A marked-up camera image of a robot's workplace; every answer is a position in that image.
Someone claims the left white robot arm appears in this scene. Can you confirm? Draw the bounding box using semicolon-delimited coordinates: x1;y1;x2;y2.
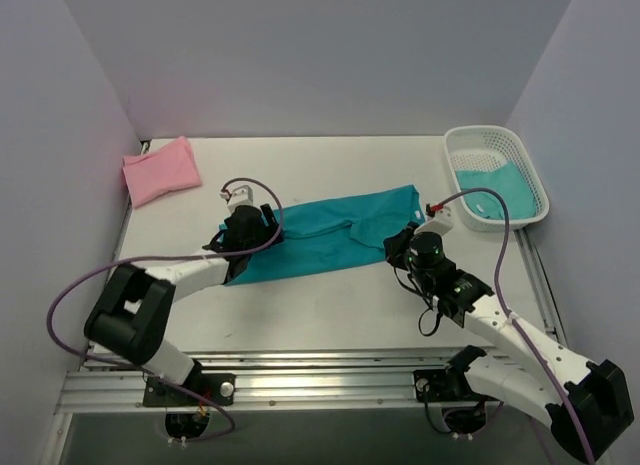
84;204;283;404

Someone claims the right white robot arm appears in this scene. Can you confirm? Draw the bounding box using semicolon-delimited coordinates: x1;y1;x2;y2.
383;222;634;464

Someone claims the folded pink t shirt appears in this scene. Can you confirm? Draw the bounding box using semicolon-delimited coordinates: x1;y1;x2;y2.
122;136;202;209

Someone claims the light teal t shirt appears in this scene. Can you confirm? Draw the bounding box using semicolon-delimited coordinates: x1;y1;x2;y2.
456;162;537;220

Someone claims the white plastic basket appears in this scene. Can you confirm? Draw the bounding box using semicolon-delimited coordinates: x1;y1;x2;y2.
444;125;550;232

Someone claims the thin black cable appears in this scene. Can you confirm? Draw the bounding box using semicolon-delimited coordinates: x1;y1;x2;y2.
394;264;451;337

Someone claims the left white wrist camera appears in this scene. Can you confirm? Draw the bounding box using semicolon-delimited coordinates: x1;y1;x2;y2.
219;185;253;208

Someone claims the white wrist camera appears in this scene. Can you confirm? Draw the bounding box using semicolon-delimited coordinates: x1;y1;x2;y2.
219;185;253;208
425;205;454;236

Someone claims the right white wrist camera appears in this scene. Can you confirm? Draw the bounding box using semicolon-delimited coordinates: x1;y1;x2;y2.
425;205;454;236

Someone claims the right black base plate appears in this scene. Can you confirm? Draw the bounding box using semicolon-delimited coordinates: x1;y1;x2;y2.
412;368;496;403

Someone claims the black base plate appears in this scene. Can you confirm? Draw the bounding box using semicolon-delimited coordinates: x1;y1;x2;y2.
142;373;236;408
412;368;496;403

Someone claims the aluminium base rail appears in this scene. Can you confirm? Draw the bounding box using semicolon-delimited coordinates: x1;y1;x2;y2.
53;349;599;415

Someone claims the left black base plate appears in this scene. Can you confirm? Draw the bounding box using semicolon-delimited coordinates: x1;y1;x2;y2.
142;373;236;408

